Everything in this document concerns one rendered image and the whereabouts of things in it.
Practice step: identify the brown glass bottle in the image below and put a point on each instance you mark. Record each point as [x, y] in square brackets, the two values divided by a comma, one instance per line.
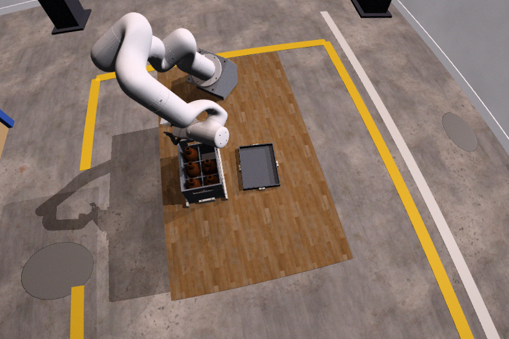
[193, 170]
[210, 180]
[209, 167]
[193, 183]

